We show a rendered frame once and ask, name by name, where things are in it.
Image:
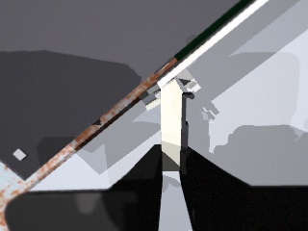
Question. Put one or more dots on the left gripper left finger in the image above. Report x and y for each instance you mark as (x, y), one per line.
(114, 209)

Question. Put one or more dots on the dark grey flat panel with vent slots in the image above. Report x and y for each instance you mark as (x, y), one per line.
(66, 63)

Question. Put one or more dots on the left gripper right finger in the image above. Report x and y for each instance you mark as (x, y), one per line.
(218, 201)

